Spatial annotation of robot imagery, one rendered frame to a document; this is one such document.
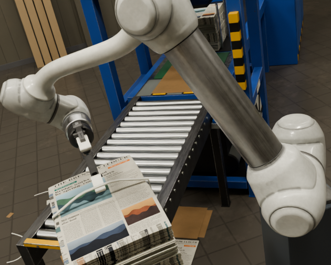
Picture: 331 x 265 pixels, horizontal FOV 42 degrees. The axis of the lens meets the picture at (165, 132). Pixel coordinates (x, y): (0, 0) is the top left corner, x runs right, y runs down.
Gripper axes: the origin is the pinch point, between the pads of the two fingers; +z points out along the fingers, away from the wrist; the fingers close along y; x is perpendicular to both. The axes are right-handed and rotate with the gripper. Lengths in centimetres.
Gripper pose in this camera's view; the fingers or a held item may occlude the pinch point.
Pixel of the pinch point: (92, 167)
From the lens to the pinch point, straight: 120.5
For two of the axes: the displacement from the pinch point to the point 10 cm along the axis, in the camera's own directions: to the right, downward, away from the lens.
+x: -9.2, 3.3, -1.8
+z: 3.3, 4.7, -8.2
